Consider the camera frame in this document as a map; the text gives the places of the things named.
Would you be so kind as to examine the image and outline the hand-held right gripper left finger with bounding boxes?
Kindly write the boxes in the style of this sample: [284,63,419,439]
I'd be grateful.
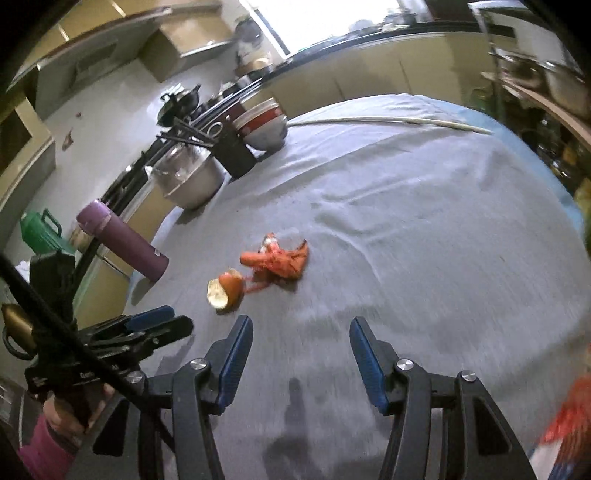
[92,315,254,480]

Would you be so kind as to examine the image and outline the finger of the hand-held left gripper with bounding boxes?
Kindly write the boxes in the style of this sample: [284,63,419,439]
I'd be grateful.
[85,315,195,365]
[81,305,177,344]

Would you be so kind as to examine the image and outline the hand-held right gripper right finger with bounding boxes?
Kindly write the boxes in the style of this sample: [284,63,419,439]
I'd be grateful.
[349,317,536,480]

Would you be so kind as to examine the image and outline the round orange peel piece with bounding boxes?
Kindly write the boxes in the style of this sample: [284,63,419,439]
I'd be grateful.
[207,269,244,313]

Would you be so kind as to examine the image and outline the red plastic basket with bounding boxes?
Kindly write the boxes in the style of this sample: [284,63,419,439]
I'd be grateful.
[531,374,591,480]

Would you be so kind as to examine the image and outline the person's left forearm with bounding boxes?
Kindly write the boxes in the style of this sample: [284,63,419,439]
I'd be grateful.
[18,413,79,480]

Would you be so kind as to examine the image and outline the person's left hand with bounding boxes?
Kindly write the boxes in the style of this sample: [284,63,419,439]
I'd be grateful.
[44,383,117,439]

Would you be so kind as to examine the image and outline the green thermos jug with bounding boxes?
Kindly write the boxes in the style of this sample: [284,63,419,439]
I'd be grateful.
[19,209,75,257]

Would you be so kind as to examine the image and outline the purple thermos bottle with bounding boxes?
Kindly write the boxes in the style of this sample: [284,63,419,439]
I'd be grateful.
[76,200,169,282]

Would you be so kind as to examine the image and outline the steel basin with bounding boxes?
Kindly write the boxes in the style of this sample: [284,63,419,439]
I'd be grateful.
[150,148,229,210]

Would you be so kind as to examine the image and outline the black chopstick holder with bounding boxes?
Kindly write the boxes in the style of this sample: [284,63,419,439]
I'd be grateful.
[213,121,257,181]

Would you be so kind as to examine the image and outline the black wok with lid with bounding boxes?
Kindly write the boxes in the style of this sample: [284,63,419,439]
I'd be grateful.
[159,85,202,125]

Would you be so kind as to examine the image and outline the red banded bowl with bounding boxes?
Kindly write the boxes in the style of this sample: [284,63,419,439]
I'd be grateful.
[238,108,283,134]
[233,98,280,121]

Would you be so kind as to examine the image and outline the range hood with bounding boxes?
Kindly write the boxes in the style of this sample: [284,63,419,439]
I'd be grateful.
[34,14,162,104]

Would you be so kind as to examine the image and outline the long white stick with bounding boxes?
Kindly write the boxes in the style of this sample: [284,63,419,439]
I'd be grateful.
[287,116,494,136]

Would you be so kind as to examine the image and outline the blue table cover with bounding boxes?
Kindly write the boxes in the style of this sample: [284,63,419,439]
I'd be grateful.
[429,99,589,259]

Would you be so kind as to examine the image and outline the yellow base cabinets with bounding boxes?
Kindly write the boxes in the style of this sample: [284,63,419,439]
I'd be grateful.
[69,25,504,305]

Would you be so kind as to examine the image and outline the metal storage rack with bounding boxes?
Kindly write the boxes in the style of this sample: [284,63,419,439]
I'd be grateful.
[480,0,591,148]

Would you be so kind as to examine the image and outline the window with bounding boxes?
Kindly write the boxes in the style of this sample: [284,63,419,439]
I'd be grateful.
[240,0,402,54]

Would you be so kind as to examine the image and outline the black cable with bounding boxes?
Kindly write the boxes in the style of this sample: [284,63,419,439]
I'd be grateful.
[0,256,178,450]

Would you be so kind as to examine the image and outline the yellow wall cabinet glass door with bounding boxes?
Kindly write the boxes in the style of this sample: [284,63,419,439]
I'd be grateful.
[0,99,56,232]

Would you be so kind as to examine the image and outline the small yellow wall cabinet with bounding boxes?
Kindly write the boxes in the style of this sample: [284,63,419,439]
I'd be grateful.
[141,18,232,83]

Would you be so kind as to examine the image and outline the small wall fan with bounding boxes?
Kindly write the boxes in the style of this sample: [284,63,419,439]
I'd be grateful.
[233,16,265,52]

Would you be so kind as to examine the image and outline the steel pot with handles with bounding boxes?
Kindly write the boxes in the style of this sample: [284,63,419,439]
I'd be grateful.
[544,60,588,108]

